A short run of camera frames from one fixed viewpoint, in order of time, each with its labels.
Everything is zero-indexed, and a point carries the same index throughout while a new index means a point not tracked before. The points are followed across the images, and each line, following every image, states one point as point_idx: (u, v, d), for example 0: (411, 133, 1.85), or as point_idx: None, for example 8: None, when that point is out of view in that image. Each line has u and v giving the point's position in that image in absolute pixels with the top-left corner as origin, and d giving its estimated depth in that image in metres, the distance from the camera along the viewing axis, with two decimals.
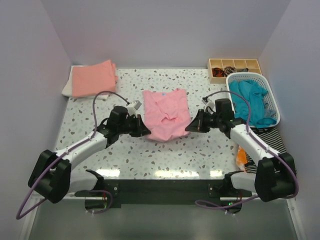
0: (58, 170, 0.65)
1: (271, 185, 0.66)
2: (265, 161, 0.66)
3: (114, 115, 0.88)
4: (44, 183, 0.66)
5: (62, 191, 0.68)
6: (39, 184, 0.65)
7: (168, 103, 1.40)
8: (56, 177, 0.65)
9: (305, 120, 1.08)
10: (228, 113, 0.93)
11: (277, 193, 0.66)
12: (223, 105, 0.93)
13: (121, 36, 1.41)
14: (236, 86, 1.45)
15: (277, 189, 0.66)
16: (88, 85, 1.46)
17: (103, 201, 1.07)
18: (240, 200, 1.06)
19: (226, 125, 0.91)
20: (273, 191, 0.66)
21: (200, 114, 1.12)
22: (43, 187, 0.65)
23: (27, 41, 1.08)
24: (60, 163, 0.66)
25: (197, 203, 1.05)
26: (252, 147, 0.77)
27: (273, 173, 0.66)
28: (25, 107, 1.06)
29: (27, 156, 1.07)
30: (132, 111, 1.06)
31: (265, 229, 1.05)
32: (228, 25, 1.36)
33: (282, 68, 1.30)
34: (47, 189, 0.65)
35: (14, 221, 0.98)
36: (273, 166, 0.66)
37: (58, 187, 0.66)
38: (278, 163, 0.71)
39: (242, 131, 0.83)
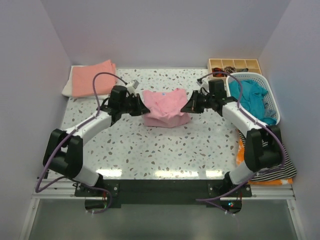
0: (72, 146, 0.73)
1: (258, 154, 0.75)
2: (253, 132, 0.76)
3: (115, 93, 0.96)
4: (60, 160, 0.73)
5: (78, 168, 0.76)
6: (55, 161, 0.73)
7: (168, 102, 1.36)
8: (70, 153, 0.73)
9: (305, 120, 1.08)
10: (221, 92, 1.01)
11: (264, 161, 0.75)
12: (215, 84, 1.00)
13: (121, 36, 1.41)
14: (236, 86, 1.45)
15: (263, 158, 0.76)
16: (88, 85, 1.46)
17: (103, 201, 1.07)
18: (240, 200, 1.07)
19: (219, 104, 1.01)
20: (260, 159, 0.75)
21: (194, 96, 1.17)
22: (60, 164, 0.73)
23: (27, 41, 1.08)
24: (72, 139, 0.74)
25: (197, 200, 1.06)
26: (242, 121, 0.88)
27: (260, 143, 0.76)
28: (25, 106, 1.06)
29: (27, 155, 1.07)
30: (132, 91, 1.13)
31: (265, 229, 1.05)
32: (228, 25, 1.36)
33: (282, 68, 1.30)
34: (63, 166, 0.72)
35: (14, 221, 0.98)
36: (260, 136, 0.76)
37: (73, 163, 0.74)
38: (266, 135, 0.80)
39: (232, 108, 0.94)
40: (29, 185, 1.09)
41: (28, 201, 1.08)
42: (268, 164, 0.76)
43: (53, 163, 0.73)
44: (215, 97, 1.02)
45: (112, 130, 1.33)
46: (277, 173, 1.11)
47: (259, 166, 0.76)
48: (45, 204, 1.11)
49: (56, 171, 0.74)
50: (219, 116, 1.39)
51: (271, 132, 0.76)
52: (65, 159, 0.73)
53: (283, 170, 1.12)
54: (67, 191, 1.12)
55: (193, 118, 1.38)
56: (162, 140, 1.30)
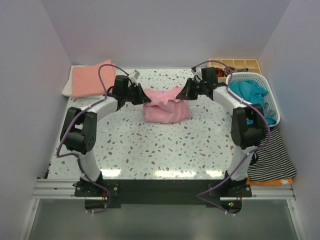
0: (89, 120, 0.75)
1: (242, 129, 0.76)
2: (238, 109, 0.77)
3: (118, 82, 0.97)
4: (77, 134, 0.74)
5: (91, 142, 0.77)
6: (71, 135, 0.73)
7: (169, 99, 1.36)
8: (86, 127, 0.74)
9: (305, 120, 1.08)
10: (212, 79, 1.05)
11: (248, 136, 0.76)
12: (207, 71, 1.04)
13: (121, 36, 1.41)
14: (236, 86, 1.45)
15: (248, 134, 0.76)
16: (88, 85, 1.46)
17: (103, 201, 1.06)
18: (240, 200, 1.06)
19: (210, 88, 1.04)
20: (244, 135, 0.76)
21: (188, 83, 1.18)
22: (76, 138, 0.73)
23: (27, 41, 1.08)
24: (87, 114, 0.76)
25: (200, 199, 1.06)
26: (229, 102, 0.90)
27: (245, 119, 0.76)
28: (25, 107, 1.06)
29: (27, 155, 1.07)
30: (133, 80, 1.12)
31: (265, 229, 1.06)
32: (228, 26, 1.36)
33: (282, 68, 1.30)
34: (81, 139, 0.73)
35: (14, 221, 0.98)
36: (245, 114, 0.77)
37: (89, 137, 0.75)
38: (252, 113, 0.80)
39: (221, 91, 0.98)
40: (29, 185, 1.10)
41: (28, 201, 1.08)
42: (253, 139, 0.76)
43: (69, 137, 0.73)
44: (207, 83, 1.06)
45: (112, 130, 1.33)
46: (277, 173, 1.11)
47: (244, 141, 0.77)
48: (45, 204, 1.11)
49: (73, 145, 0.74)
50: (219, 116, 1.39)
51: (255, 108, 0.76)
52: (82, 132, 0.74)
53: (283, 170, 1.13)
54: (67, 190, 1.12)
55: (192, 118, 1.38)
56: (162, 140, 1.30)
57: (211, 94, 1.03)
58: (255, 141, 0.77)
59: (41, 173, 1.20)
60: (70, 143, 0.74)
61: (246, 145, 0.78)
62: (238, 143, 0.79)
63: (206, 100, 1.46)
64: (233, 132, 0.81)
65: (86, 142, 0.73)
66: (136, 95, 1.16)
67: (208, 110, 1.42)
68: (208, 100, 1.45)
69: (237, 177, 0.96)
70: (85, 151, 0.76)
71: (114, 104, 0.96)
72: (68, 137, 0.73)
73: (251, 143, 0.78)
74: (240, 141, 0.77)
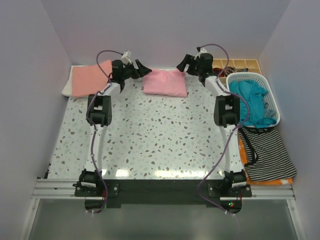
0: (107, 102, 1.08)
1: (222, 113, 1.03)
2: (220, 97, 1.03)
3: (115, 68, 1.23)
4: (98, 113, 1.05)
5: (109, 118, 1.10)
6: (94, 114, 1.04)
7: (173, 77, 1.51)
8: (106, 108, 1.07)
9: (305, 120, 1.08)
10: (207, 66, 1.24)
11: (226, 118, 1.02)
12: (205, 59, 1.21)
13: (121, 36, 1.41)
14: (236, 86, 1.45)
15: (225, 116, 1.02)
16: (88, 85, 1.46)
17: (103, 201, 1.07)
18: (240, 200, 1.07)
19: (203, 75, 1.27)
20: (222, 117, 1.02)
21: (186, 58, 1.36)
22: (100, 116, 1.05)
23: (26, 42, 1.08)
24: (105, 97, 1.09)
25: (199, 196, 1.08)
26: (214, 89, 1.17)
27: (223, 105, 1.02)
28: (25, 107, 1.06)
29: (27, 155, 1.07)
30: (126, 60, 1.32)
31: (266, 229, 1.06)
32: (228, 26, 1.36)
33: (282, 68, 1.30)
34: (103, 116, 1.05)
35: (14, 221, 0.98)
36: (224, 102, 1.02)
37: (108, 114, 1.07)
38: (230, 100, 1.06)
39: (212, 79, 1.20)
40: (29, 185, 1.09)
41: (28, 201, 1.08)
42: (230, 120, 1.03)
43: (94, 116, 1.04)
44: (202, 68, 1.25)
45: (112, 130, 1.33)
46: (277, 173, 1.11)
47: (222, 122, 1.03)
48: (45, 204, 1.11)
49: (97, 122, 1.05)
50: None
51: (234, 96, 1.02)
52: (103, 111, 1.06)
53: (283, 170, 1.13)
54: (67, 190, 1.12)
55: (193, 118, 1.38)
56: (162, 140, 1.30)
57: (204, 81, 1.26)
58: (232, 121, 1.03)
59: (41, 173, 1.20)
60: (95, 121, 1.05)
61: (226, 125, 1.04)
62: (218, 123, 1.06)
63: (206, 100, 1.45)
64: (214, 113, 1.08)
65: (107, 118, 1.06)
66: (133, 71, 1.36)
67: (208, 110, 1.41)
68: (208, 100, 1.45)
69: (233, 167, 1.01)
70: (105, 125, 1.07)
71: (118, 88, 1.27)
72: (93, 116, 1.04)
73: (229, 123, 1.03)
74: (219, 121, 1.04)
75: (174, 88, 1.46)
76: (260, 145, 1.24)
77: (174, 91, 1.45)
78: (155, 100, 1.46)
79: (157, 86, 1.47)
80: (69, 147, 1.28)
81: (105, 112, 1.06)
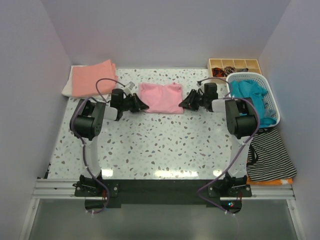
0: (98, 107, 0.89)
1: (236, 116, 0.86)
2: (230, 100, 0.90)
3: (114, 96, 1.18)
4: (85, 119, 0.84)
5: (98, 128, 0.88)
6: (79, 120, 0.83)
7: (169, 92, 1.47)
8: (95, 113, 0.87)
9: (305, 121, 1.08)
10: (213, 95, 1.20)
11: (241, 124, 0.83)
12: (209, 87, 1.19)
13: (121, 36, 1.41)
14: (236, 86, 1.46)
15: (241, 121, 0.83)
16: (88, 85, 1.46)
17: (103, 201, 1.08)
18: (240, 200, 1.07)
19: (208, 104, 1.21)
20: (238, 123, 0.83)
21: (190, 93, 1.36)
22: (85, 121, 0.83)
23: (26, 42, 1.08)
24: (98, 103, 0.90)
25: (200, 196, 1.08)
26: None
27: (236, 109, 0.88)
28: (25, 107, 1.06)
29: (27, 156, 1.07)
30: (128, 92, 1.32)
31: (265, 229, 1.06)
32: (228, 26, 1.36)
33: (281, 68, 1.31)
34: (90, 123, 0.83)
35: (14, 221, 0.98)
36: (236, 105, 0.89)
37: (97, 122, 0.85)
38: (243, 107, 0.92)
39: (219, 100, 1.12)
40: (29, 185, 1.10)
41: (28, 201, 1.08)
42: (246, 129, 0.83)
43: (79, 122, 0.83)
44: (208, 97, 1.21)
45: (112, 130, 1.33)
46: (277, 173, 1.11)
47: (238, 129, 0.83)
48: (45, 204, 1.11)
49: (81, 130, 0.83)
50: (219, 116, 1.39)
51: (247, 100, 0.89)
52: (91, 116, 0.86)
53: (283, 170, 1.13)
54: (67, 190, 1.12)
55: (192, 118, 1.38)
56: (162, 139, 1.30)
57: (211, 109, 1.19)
58: (248, 130, 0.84)
59: (41, 173, 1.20)
60: (80, 128, 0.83)
61: (241, 134, 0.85)
62: (233, 133, 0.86)
63: None
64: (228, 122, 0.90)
65: (93, 126, 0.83)
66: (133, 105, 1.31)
67: None
68: None
69: (236, 173, 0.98)
70: (92, 135, 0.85)
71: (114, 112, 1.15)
72: (78, 122, 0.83)
73: (246, 133, 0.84)
74: (234, 130, 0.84)
75: (170, 105, 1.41)
76: (260, 145, 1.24)
77: (171, 108, 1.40)
78: None
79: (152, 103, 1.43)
80: (69, 147, 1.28)
81: (92, 119, 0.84)
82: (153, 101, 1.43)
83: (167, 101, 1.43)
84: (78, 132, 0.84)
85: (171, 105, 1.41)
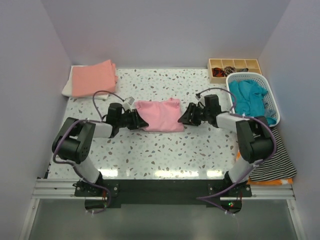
0: (87, 129, 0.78)
1: (250, 141, 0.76)
2: (241, 121, 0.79)
3: (111, 111, 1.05)
4: (71, 143, 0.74)
5: (85, 152, 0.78)
6: (66, 143, 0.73)
7: (167, 109, 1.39)
8: (82, 135, 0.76)
9: (305, 121, 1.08)
10: (216, 107, 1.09)
11: (255, 149, 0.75)
12: (211, 100, 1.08)
13: (121, 36, 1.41)
14: (236, 86, 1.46)
15: (254, 146, 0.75)
16: (88, 85, 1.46)
17: (103, 201, 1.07)
18: (240, 200, 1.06)
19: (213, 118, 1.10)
20: (251, 147, 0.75)
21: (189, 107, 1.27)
22: (70, 146, 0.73)
23: (26, 41, 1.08)
24: (87, 124, 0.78)
25: (199, 198, 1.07)
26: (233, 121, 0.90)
27: (249, 131, 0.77)
28: (25, 106, 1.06)
29: (27, 156, 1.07)
30: (127, 107, 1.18)
31: (265, 229, 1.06)
32: (228, 26, 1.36)
33: (281, 68, 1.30)
34: (75, 148, 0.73)
35: (14, 221, 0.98)
36: (249, 126, 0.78)
37: (83, 146, 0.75)
38: (256, 127, 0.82)
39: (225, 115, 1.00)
40: (29, 185, 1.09)
41: (28, 201, 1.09)
42: (260, 154, 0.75)
43: (63, 146, 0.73)
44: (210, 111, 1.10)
45: None
46: (277, 173, 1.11)
47: (251, 154, 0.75)
48: (45, 204, 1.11)
49: (66, 155, 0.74)
50: None
51: (260, 120, 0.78)
52: (77, 140, 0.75)
53: (283, 170, 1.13)
54: (67, 191, 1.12)
55: None
56: (162, 139, 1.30)
57: (215, 123, 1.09)
58: (262, 154, 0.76)
59: (41, 173, 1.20)
60: (64, 153, 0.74)
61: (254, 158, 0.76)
62: (247, 158, 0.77)
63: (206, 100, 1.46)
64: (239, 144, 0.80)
65: (79, 151, 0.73)
66: (131, 121, 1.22)
67: None
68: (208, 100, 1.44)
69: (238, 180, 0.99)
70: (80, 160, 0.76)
71: (109, 129, 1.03)
72: (63, 147, 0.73)
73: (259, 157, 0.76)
74: (248, 155, 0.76)
75: (170, 123, 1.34)
76: None
77: (171, 126, 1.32)
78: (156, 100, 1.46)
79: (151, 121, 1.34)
80: None
81: (78, 143, 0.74)
82: (152, 119, 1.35)
83: (167, 118, 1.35)
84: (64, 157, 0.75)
85: (172, 123, 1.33)
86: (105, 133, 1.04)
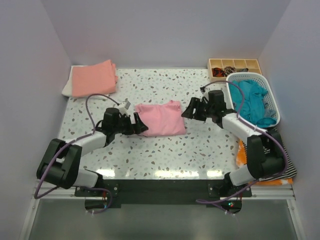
0: (72, 154, 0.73)
1: (260, 159, 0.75)
2: (253, 137, 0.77)
3: (109, 116, 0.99)
4: (56, 171, 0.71)
5: (74, 176, 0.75)
6: (52, 171, 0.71)
7: (168, 112, 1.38)
8: (67, 162, 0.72)
9: (305, 121, 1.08)
10: (221, 104, 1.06)
11: (267, 169, 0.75)
12: (215, 97, 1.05)
13: (121, 36, 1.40)
14: (236, 86, 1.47)
15: (266, 166, 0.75)
16: (88, 85, 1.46)
17: (103, 201, 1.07)
18: (240, 200, 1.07)
19: (218, 116, 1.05)
20: (263, 167, 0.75)
21: (191, 101, 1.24)
22: (56, 173, 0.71)
23: (27, 41, 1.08)
24: (71, 148, 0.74)
25: (197, 201, 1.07)
26: (242, 129, 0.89)
27: (261, 149, 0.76)
28: (25, 106, 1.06)
29: (27, 156, 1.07)
30: (123, 111, 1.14)
31: (265, 229, 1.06)
32: (228, 25, 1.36)
33: (281, 68, 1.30)
34: (61, 177, 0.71)
35: (14, 221, 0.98)
36: (261, 143, 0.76)
37: (69, 174, 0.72)
38: (267, 141, 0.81)
39: (232, 118, 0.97)
40: (29, 185, 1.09)
41: (28, 201, 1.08)
42: (271, 172, 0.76)
43: (49, 174, 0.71)
44: (215, 108, 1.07)
45: None
46: None
47: (263, 173, 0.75)
48: (45, 205, 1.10)
49: (54, 182, 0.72)
50: None
51: (272, 137, 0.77)
52: (63, 167, 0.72)
53: (283, 170, 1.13)
54: (67, 191, 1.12)
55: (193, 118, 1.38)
56: (162, 140, 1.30)
57: (220, 122, 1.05)
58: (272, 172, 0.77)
59: None
60: (51, 181, 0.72)
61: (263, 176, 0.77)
62: (253, 174, 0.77)
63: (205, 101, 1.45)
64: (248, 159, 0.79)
65: (65, 180, 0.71)
66: (127, 126, 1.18)
67: None
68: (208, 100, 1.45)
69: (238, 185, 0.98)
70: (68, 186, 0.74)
71: (102, 139, 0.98)
72: (48, 175, 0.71)
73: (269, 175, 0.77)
74: (259, 173, 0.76)
75: (172, 125, 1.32)
76: None
77: (173, 130, 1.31)
78: (156, 100, 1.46)
79: (152, 126, 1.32)
80: None
81: (63, 171, 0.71)
82: (153, 123, 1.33)
83: (168, 122, 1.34)
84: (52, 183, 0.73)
85: (174, 126, 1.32)
86: (98, 144, 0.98)
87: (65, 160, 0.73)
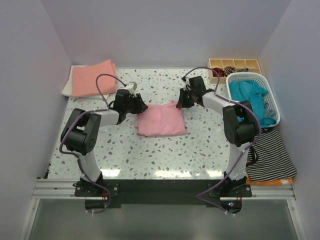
0: (94, 121, 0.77)
1: (235, 126, 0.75)
2: (227, 107, 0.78)
3: (119, 97, 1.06)
4: (78, 134, 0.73)
5: (92, 143, 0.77)
6: (73, 133, 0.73)
7: (168, 112, 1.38)
8: (89, 127, 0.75)
9: (305, 120, 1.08)
10: (200, 86, 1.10)
11: (242, 134, 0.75)
12: (195, 80, 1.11)
13: (121, 36, 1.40)
14: (236, 86, 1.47)
15: (241, 131, 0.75)
16: (88, 85, 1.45)
17: (103, 201, 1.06)
18: (240, 200, 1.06)
19: (199, 96, 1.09)
20: (237, 132, 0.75)
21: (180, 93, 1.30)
22: (77, 137, 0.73)
23: (27, 42, 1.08)
24: (92, 115, 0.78)
25: (199, 198, 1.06)
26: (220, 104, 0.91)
27: (235, 116, 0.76)
28: (25, 106, 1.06)
29: (27, 156, 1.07)
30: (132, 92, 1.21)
31: (266, 229, 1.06)
32: (228, 26, 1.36)
33: (281, 68, 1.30)
34: (82, 139, 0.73)
35: (14, 221, 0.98)
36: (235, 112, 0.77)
37: (90, 138, 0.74)
38: (240, 110, 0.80)
39: (210, 95, 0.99)
40: (29, 185, 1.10)
41: (28, 201, 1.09)
42: (246, 137, 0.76)
43: (71, 136, 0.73)
44: (196, 91, 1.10)
45: (112, 130, 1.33)
46: (277, 173, 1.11)
47: (238, 138, 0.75)
48: (45, 204, 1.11)
49: (73, 146, 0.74)
50: (219, 117, 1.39)
51: (244, 105, 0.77)
52: (84, 132, 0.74)
53: (283, 170, 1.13)
54: (67, 191, 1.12)
55: (193, 118, 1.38)
56: (162, 139, 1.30)
57: (201, 101, 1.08)
58: (248, 137, 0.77)
59: (41, 173, 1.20)
60: (70, 144, 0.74)
61: (240, 142, 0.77)
62: (232, 141, 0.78)
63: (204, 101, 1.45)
64: (226, 129, 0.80)
65: (87, 142, 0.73)
66: (136, 106, 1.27)
67: (208, 110, 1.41)
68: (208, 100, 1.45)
69: (236, 176, 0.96)
70: (85, 151, 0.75)
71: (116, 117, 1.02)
72: (70, 137, 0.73)
73: (245, 141, 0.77)
74: (234, 139, 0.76)
75: (172, 125, 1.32)
76: (260, 145, 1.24)
77: (173, 130, 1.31)
78: (156, 100, 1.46)
79: (152, 126, 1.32)
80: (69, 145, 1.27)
81: (85, 134, 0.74)
82: (153, 123, 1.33)
83: (169, 122, 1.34)
84: (70, 146, 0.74)
85: (175, 127, 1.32)
86: (112, 121, 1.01)
87: (85, 127, 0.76)
